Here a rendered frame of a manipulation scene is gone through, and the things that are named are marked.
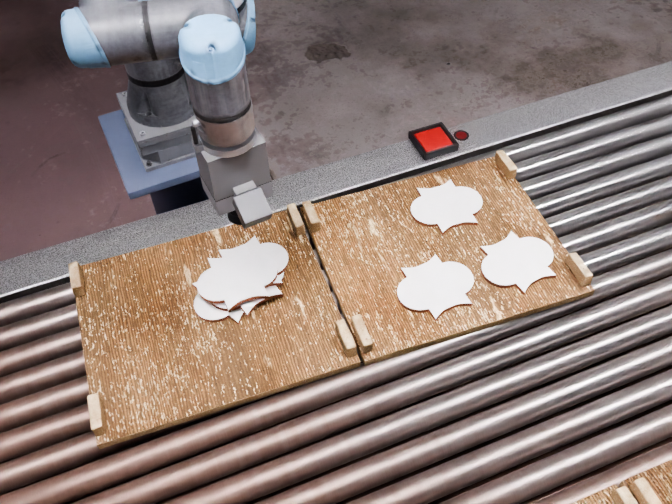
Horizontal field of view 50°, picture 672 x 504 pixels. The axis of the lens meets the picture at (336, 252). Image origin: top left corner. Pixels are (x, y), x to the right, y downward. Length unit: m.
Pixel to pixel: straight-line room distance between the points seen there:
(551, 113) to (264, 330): 0.79
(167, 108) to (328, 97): 1.64
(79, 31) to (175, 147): 0.60
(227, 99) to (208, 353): 0.44
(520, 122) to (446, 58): 1.75
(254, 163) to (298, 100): 2.09
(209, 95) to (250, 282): 0.40
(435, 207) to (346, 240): 0.18
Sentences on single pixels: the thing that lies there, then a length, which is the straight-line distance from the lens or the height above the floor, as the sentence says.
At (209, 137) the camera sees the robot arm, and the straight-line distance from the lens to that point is 0.95.
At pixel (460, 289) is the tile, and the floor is 0.94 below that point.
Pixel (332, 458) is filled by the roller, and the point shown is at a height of 0.91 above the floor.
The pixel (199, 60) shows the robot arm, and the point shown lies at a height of 1.42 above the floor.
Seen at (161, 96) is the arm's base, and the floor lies 1.02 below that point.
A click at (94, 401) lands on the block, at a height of 0.96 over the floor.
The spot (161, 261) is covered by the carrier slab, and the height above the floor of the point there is 0.94.
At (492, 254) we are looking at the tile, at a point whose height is 0.94.
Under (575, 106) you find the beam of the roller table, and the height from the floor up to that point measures 0.91.
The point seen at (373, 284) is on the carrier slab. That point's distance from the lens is 1.23.
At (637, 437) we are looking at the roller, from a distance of 1.18.
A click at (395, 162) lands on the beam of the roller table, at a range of 1.46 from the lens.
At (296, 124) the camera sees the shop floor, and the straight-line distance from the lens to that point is 2.96.
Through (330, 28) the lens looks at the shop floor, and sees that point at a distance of 3.48.
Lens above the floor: 1.92
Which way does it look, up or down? 51 degrees down
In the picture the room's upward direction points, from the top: 2 degrees counter-clockwise
